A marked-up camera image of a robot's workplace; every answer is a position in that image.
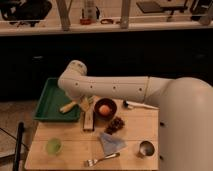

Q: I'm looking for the yellow banana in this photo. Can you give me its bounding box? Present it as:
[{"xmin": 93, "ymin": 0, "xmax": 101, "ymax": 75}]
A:
[{"xmin": 59, "ymin": 101, "xmax": 77, "ymax": 114}]

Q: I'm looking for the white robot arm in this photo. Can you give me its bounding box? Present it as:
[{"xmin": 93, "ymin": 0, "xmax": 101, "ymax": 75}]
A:
[{"xmin": 58, "ymin": 60, "xmax": 213, "ymax": 171}]

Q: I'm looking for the green plastic cup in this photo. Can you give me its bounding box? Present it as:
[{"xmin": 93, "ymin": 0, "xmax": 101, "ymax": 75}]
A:
[{"xmin": 45, "ymin": 138, "xmax": 62, "ymax": 155}]

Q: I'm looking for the metal cup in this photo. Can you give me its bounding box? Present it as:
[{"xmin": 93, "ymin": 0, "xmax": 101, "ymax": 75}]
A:
[{"xmin": 138, "ymin": 141, "xmax": 155, "ymax": 157}]

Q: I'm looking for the wooden block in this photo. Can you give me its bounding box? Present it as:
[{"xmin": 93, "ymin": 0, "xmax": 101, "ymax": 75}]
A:
[{"xmin": 83, "ymin": 110, "xmax": 94, "ymax": 131}]

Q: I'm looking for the orange fruit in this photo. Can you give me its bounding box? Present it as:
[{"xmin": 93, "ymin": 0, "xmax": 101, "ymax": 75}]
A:
[{"xmin": 99, "ymin": 105, "xmax": 111, "ymax": 116}]

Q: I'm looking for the dark brown bowl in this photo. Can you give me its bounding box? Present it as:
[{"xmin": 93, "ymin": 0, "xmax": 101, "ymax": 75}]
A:
[{"xmin": 94, "ymin": 98, "xmax": 117, "ymax": 120}]

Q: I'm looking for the green plastic tray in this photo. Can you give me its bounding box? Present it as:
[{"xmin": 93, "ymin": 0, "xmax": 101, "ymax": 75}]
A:
[{"xmin": 34, "ymin": 78, "xmax": 81, "ymax": 122}]

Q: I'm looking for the brown grape bunch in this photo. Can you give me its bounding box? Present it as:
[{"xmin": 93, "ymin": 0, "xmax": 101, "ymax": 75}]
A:
[{"xmin": 105, "ymin": 117, "xmax": 125, "ymax": 135}]

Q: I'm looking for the blue cloth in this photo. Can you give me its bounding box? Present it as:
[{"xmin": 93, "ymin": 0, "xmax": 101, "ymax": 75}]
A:
[{"xmin": 99, "ymin": 132, "xmax": 126, "ymax": 155}]

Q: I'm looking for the silver fork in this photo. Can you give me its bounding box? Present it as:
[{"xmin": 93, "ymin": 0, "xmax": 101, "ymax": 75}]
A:
[{"xmin": 83, "ymin": 152, "xmax": 120, "ymax": 167}]

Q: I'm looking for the black pole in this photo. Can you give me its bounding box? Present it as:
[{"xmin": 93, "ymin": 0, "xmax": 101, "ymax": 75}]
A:
[{"xmin": 12, "ymin": 122, "xmax": 24, "ymax": 171}]

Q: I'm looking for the red object on ledge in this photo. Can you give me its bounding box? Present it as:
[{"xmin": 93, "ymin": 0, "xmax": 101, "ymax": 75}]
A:
[{"xmin": 80, "ymin": 18, "xmax": 92, "ymax": 25}]

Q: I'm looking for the white bottle on ledge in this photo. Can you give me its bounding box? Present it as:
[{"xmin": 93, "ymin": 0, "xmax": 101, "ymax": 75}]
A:
[{"xmin": 83, "ymin": 0, "xmax": 100, "ymax": 22}]

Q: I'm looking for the black office chair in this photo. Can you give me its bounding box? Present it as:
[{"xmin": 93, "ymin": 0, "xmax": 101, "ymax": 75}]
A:
[{"xmin": 0, "ymin": 0, "xmax": 52, "ymax": 27}]

